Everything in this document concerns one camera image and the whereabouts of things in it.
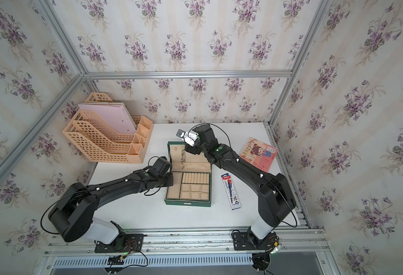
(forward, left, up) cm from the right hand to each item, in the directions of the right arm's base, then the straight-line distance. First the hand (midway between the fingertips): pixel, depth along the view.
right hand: (193, 134), depth 83 cm
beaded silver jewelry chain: (-6, +6, -13) cm, 15 cm away
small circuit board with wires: (-49, +31, -25) cm, 64 cm away
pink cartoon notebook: (+6, -39, -24) cm, 46 cm away
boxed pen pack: (-22, -20, -23) cm, 37 cm away
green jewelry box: (-14, +1, -19) cm, 23 cm away
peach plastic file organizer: (+12, +55, -11) cm, 57 cm away
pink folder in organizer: (+14, +45, 0) cm, 47 cm away
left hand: (-16, +10, -20) cm, 28 cm away
